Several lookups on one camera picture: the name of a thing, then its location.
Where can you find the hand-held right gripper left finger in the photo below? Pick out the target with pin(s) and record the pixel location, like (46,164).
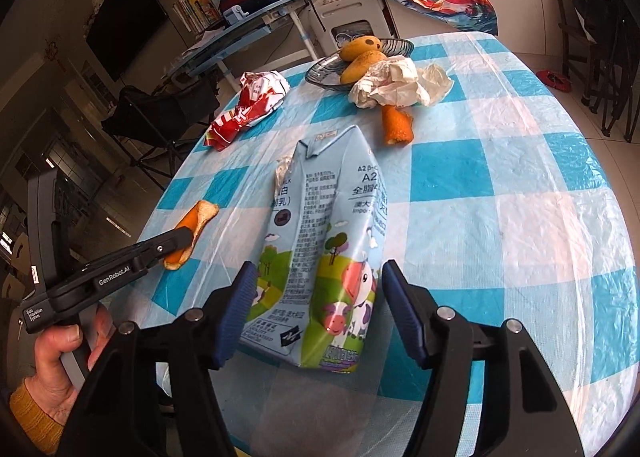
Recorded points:
(235,317)

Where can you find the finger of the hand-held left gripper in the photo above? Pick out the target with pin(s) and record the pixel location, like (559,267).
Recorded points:
(165,244)

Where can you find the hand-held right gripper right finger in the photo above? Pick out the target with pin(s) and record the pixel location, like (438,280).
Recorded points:
(405,317)

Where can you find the orange peel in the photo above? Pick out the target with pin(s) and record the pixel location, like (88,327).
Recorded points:
(200,217)
(397,124)

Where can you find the light blue milk carton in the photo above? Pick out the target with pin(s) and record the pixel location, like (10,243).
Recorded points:
(320,217)

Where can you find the person's left forearm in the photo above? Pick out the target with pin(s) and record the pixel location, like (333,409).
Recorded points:
(35,422)

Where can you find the person's left hand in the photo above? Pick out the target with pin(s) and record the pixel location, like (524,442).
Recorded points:
(50,377)

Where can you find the black folding chair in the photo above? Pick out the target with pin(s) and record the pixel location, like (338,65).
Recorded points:
(155,112)

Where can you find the blue white checkered tablecloth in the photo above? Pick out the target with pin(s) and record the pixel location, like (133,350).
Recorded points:
(500,212)

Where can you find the red snack wrapper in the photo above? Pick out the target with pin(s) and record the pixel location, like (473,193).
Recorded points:
(250,104)

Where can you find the glass top desk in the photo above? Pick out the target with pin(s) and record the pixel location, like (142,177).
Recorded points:
(240,37)

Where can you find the black flat television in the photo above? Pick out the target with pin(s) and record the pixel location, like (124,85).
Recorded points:
(125,22)

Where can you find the crumpled white paper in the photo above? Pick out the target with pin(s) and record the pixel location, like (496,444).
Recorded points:
(395,84)

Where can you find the stack of books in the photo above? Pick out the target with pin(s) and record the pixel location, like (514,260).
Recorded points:
(197,12)

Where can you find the dark glass fruit plate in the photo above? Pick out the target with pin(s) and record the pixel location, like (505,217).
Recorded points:
(325,72)

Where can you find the light blue plastic holder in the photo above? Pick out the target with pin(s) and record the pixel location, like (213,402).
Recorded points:
(235,14)

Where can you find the red slippers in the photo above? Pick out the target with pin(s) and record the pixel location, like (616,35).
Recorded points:
(552,79)

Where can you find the white plastic stool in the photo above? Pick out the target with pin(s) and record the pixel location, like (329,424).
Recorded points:
(350,17)

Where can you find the dark wooden chair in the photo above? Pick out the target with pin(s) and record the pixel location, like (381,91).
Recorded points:
(565,37)

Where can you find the black jacket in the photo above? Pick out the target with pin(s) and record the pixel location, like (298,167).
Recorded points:
(595,7)

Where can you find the red knot wall ornament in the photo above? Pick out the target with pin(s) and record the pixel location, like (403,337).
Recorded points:
(54,53)

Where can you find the small wall plush toy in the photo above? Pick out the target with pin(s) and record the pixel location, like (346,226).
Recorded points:
(96,4)

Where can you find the black folding frame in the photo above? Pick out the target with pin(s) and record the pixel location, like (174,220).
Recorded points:
(610,87)

